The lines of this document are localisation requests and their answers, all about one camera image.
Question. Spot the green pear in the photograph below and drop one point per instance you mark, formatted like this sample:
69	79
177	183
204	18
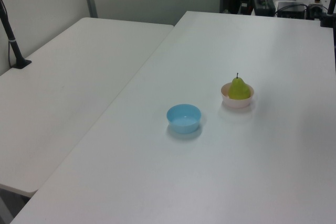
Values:
238	90

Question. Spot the blue plastic bowl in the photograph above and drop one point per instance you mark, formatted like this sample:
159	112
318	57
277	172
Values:
183	123

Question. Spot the pink plastic bowl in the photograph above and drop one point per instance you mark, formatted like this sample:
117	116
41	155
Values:
236	103

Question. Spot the white side table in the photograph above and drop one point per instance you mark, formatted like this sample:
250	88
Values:
65	82

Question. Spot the black and green device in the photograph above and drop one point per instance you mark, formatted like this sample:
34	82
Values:
263	5

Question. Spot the black electronics box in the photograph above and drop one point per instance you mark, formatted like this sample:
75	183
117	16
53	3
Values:
290	9

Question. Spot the black clamp pole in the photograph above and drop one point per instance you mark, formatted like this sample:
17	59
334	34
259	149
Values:
331	1

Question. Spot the black camera pole with base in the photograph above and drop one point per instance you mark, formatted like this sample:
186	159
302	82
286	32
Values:
11	41

